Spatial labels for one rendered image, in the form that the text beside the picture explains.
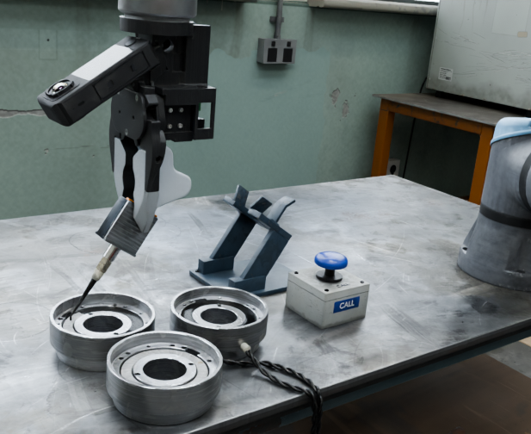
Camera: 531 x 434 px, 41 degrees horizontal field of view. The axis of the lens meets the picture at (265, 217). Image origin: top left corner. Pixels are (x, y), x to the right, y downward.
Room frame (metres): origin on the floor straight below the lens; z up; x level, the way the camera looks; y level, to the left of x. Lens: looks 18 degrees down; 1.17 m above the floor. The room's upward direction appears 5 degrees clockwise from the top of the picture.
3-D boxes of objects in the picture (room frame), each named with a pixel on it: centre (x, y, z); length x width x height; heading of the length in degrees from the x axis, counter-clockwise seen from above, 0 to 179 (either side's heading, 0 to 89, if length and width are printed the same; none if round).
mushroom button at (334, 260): (0.79, -0.08, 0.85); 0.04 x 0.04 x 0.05
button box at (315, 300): (0.79, -0.09, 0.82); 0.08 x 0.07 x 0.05; 128
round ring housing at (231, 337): (0.69, 0.04, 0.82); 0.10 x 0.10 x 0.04
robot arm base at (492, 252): (0.99, -0.37, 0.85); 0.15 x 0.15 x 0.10
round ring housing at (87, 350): (0.65, 0.15, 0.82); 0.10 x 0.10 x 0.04
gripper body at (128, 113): (0.72, 0.12, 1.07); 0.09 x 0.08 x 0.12; 128
